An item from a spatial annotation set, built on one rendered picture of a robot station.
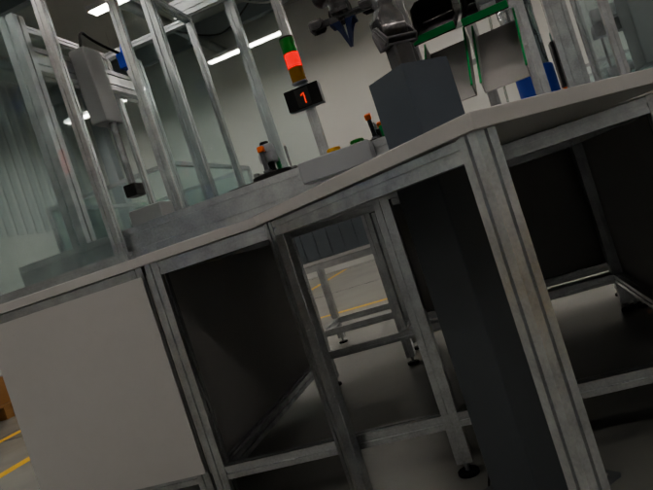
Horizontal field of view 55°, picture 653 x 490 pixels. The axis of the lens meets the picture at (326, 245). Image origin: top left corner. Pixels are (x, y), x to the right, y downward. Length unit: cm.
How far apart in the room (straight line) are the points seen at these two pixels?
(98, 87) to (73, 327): 98
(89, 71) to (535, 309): 204
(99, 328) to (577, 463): 146
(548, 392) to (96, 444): 152
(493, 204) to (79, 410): 157
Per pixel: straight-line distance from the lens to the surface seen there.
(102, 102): 263
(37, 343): 224
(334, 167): 173
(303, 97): 212
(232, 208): 190
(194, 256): 189
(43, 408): 229
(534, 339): 106
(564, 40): 309
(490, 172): 102
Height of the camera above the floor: 75
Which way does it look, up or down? 1 degrees down
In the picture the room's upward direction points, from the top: 18 degrees counter-clockwise
